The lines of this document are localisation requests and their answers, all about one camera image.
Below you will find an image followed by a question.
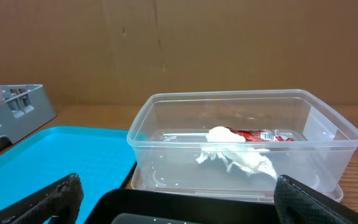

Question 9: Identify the white napkin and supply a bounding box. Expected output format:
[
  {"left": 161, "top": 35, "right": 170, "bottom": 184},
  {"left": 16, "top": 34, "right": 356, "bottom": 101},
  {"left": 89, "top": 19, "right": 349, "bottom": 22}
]
[{"left": 196, "top": 126, "right": 278, "bottom": 180}]

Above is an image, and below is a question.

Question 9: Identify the black waste tray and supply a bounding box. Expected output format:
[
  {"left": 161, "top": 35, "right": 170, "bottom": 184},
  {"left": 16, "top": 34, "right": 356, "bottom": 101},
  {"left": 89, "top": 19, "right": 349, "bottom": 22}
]
[{"left": 85, "top": 189, "right": 280, "bottom": 223}]

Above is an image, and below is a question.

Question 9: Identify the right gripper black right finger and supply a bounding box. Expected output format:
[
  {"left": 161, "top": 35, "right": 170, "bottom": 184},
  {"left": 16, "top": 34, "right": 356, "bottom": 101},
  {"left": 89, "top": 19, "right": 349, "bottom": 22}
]
[{"left": 273, "top": 175, "right": 358, "bottom": 224}]

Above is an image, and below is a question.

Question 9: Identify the clear plastic waste bin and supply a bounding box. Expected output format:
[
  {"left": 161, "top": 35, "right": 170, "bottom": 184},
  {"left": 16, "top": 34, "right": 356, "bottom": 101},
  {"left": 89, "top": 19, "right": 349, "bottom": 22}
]
[{"left": 127, "top": 90, "right": 358, "bottom": 192}]

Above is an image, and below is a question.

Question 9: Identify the grey dishwasher rack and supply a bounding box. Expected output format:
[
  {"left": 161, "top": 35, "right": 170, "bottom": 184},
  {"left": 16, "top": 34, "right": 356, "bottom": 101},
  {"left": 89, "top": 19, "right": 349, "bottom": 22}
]
[{"left": 0, "top": 84, "right": 57, "bottom": 151}]

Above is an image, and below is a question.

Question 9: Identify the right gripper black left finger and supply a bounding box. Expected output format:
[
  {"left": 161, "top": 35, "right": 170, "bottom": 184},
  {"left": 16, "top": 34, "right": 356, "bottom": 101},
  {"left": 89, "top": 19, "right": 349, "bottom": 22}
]
[{"left": 0, "top": 173, "right": 84, "bottom": 224}]

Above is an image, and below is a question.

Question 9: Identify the teal serving tray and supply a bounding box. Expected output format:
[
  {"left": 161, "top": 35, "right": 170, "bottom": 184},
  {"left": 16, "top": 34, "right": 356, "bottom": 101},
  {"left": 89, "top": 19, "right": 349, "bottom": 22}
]
[{"left": 0, "top": 126, "right": 135, "bottom": 223}]

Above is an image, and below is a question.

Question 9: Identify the red snack wrapper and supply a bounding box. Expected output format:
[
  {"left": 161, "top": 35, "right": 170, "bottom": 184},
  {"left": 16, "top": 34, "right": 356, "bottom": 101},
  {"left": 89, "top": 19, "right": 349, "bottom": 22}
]
[{"left": 227, "top": 127, "right": 294, "bottom": 142}]

